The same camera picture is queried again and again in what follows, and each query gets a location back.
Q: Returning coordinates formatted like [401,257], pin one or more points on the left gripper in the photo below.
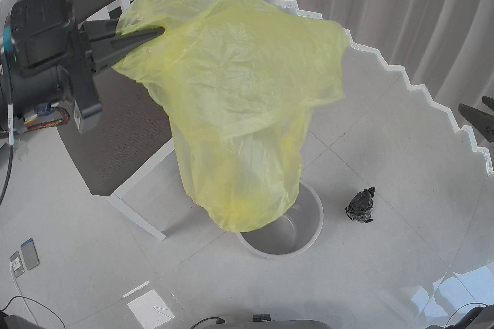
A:
[83,96]

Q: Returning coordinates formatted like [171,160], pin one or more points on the grey and white chair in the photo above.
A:
[115,134]

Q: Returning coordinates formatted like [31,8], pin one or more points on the yellow plastic bag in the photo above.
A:
[239,88]

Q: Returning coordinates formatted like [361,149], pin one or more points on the white trash bin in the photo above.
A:
[305,227]

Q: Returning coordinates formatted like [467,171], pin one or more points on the black plastic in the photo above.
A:
[359,208]

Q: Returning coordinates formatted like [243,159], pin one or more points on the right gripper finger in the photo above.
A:
[480,123]
[489,103]

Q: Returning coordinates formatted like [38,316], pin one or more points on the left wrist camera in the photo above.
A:
[38,30]

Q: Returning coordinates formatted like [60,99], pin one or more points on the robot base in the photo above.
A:
[270,324]

